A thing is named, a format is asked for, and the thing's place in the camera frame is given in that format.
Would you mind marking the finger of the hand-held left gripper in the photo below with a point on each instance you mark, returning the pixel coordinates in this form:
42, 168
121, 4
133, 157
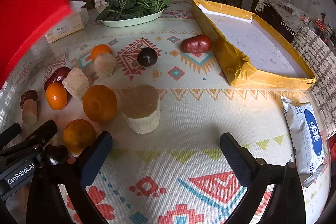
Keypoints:
10, 132
42, 132

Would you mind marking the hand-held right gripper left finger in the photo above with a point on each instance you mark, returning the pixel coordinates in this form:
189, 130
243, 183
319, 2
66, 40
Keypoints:
95, 158

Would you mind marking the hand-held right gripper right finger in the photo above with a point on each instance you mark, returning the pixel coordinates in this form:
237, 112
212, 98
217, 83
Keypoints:
236, 161

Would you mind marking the small white foam net wrap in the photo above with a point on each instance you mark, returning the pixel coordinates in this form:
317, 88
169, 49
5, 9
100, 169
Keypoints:
29, 113

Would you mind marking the dark brown chestnut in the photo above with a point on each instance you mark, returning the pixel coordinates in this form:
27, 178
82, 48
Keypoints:
56, 154

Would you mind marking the small orange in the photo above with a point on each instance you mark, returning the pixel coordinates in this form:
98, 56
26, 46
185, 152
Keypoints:
78, 136
101, 50
56, 96

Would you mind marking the small dark red jujube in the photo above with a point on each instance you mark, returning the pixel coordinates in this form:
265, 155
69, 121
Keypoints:
28, 96

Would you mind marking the large orange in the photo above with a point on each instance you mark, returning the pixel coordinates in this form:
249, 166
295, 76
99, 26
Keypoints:
99, 103

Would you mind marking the beige cube cake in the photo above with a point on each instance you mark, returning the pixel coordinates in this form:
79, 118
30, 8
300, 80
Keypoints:
76, 85

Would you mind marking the large beige cylinder cake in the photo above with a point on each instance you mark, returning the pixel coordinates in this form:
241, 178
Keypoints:
141, 108

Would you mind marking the red storage box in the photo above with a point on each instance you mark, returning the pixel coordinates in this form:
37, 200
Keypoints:
26, 3

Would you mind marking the dark red fruit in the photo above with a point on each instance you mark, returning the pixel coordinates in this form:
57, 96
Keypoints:
59, 74

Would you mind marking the patterned tablecloth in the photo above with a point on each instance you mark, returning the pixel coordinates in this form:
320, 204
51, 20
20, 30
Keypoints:
183, 113

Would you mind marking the wet wipes packet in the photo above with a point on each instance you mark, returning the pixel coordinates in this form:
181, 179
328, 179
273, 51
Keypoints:
307, 134

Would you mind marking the tissue box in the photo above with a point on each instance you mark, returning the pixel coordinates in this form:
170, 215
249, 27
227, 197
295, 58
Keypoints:
68, 27

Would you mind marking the dark purple plum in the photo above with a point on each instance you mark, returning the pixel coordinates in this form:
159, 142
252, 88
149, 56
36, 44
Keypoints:
147, 56

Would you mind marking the gold shallow box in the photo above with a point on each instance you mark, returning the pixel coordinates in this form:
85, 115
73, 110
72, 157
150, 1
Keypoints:
262, 43

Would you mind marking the white oval plate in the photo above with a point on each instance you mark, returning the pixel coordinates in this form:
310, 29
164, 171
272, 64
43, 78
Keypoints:
136, 22

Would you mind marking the pile of spinach leaves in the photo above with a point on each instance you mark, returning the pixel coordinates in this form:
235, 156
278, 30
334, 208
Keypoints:
131, 7

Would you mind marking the side table with lace cloth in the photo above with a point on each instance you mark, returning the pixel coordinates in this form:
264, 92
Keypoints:
275, 6

